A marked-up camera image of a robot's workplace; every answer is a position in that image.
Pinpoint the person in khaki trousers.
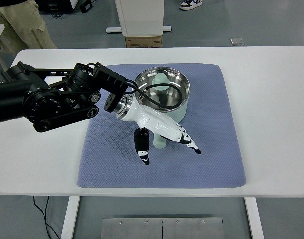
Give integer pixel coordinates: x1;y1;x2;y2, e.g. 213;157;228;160
0;0;57;55

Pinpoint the black white sneaker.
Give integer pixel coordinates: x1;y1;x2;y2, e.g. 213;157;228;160
179;0;203;10

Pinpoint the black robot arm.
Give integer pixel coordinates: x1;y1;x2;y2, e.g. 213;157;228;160
0;62;128;132

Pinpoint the white left table leg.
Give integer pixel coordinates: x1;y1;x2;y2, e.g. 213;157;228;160
60;196;81;239

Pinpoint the grey floor socket plate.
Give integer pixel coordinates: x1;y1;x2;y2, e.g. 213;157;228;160
230;38;244;46

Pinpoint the black equipment on floor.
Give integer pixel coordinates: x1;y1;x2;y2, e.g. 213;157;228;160
35;0;96;18

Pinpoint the green pot with handle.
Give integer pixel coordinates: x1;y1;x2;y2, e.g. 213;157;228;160
134;67;191;149

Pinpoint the white right table leg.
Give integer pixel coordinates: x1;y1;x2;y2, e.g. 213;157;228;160
244;197;264;239

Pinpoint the black floor cable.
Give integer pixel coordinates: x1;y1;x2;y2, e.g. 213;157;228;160
32;196;61;239

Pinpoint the white pedestal stand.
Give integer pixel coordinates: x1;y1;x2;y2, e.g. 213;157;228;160
106;0;172;37

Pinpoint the white table leg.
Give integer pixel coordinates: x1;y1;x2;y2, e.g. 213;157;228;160
60;196;81;239
244;197;264;239

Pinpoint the blue textured mat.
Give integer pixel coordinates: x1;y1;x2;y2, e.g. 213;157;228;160
78;63;246;189

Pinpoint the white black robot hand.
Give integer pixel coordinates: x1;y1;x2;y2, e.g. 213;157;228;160
114;95;201;165

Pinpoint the cardboard box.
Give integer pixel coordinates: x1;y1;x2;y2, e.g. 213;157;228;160
125;35;163;48

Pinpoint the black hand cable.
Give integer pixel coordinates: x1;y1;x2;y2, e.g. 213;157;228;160
124;79;182;110

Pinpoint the metal floor plate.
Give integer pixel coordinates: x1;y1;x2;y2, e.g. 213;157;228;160
101;217;226;239

